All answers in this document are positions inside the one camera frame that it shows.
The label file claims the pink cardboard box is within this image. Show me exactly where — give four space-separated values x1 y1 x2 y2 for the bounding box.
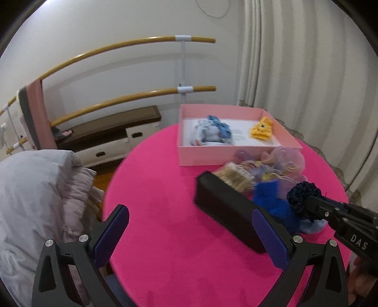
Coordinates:
177 104 303 166

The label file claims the long wooden barre rail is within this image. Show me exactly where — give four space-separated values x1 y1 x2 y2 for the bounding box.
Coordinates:
0 36 217 116

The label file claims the beige plaid fabric bow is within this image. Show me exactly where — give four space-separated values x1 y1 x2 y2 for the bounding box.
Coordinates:
214 162 256 193

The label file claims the black rectangular case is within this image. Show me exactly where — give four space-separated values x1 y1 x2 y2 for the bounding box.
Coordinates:
194 171 268 254

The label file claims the pink round tablecloth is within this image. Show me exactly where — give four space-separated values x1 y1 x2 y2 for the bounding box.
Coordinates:
102 122 350 307

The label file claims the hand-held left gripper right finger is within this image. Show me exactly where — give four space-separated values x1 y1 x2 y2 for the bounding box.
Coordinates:
251 207 350 307

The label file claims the royal blue fabric piece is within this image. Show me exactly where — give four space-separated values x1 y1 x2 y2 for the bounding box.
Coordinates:
252 180 300 234

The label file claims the dark blue knitted scrunchie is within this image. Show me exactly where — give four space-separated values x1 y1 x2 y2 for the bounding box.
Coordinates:
286 181 322 220

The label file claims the person's blue trouser leg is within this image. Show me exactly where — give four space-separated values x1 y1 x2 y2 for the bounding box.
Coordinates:
104 274 132 307

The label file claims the pink towel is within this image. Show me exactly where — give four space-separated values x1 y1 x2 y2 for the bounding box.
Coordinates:
25 80 59 150

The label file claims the cream striped curtain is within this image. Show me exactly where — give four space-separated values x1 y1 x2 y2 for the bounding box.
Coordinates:
236 0 378 213

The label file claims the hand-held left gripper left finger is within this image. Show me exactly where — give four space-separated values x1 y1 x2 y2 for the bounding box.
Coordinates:
31 204 130 307

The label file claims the white duvet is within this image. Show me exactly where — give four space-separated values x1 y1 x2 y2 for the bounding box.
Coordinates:
0 149 89 307

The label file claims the pale pink quilt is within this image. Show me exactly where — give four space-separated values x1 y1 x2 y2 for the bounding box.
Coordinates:
62 167 106 244

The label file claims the dark brown storage bench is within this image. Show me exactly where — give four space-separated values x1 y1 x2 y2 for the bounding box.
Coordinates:
54 106 162 171

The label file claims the yellow knitted soft toy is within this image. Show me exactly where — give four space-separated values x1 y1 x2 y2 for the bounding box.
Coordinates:
249 116 274 141

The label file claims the light blue fluffy scrunchie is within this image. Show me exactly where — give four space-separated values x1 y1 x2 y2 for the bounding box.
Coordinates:
297 220 327 235

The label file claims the pastel multicoloured fabric bow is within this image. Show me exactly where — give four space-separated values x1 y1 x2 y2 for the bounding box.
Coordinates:
235 150 284 185

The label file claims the grey cloth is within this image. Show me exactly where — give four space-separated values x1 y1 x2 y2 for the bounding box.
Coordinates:
17 87 39 150

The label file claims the short wooden barre rail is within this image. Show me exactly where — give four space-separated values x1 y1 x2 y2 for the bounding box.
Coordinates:
6 85 217 155

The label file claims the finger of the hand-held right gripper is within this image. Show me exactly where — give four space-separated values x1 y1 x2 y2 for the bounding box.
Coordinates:
304 196 336 222
320 196 350 211

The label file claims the white wall cable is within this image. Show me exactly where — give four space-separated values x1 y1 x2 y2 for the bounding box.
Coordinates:
196 0 231 19

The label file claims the white bench drawer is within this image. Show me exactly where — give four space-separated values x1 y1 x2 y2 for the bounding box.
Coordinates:
125 123 158 148
75 141 131 169

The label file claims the blue grey fabric scrunchie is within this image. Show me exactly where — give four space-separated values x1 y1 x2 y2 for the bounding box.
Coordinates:
189 115 235 146

